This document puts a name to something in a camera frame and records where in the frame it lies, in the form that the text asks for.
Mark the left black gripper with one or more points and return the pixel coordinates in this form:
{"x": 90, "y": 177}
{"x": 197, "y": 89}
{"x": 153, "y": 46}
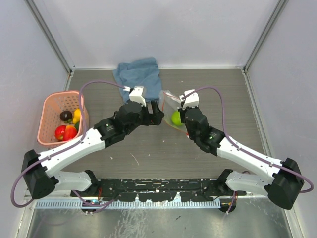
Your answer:
{"x": 156, "y": 113}

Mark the clear orange zip bag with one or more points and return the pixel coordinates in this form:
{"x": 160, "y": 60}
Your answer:
{"x": 168, "y": 104}

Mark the green apple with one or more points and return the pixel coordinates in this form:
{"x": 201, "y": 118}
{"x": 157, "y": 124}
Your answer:
{"x": 176, "y": 119}

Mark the red yellow mango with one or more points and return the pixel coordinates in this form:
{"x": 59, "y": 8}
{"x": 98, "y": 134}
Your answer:
{"x": 70, "y": 133}

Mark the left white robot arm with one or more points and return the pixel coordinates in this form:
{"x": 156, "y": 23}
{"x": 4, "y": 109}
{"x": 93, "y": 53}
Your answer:
{"x": 43, "y": 173}

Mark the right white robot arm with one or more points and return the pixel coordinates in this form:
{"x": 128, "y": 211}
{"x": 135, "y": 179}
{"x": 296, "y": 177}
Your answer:
{"x": 280, "y": 181}

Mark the blue cloth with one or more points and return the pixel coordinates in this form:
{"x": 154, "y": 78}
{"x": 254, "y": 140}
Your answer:
{"x": 143, "y": 72}

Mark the yellow pear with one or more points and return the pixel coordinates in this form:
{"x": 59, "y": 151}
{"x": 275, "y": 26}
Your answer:
{"x": 76, "y": 116}

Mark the green fruit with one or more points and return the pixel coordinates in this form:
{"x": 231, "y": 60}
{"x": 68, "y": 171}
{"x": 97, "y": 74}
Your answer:
{"x": 77, "y": 126}

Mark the dark brown fruit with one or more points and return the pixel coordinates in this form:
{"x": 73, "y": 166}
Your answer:
{"x": 66, "y": 116}

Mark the red apple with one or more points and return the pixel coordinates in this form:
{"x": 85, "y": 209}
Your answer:
{"x": 59, "y": 132}

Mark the pink plastic basket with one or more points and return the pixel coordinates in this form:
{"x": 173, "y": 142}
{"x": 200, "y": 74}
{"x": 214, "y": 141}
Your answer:
{"x": 53, "y": 105}

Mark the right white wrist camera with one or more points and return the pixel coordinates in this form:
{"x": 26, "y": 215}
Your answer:
{"x": 189, "y": 99}

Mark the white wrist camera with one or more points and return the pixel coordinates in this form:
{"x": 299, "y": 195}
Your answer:
{"x": 136, "y": 94}
{"x": 189, "y": 99}

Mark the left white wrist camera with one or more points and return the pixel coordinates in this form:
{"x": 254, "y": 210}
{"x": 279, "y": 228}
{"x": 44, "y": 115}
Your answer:
{"x": 136, "y": 94}

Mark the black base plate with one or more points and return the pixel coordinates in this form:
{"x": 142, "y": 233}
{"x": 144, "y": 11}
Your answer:
{"x": 159, "y": 190}

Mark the grey slotted cable duct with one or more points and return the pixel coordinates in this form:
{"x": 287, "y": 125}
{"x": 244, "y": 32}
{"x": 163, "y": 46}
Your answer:
{"x": 175, "y": 204}

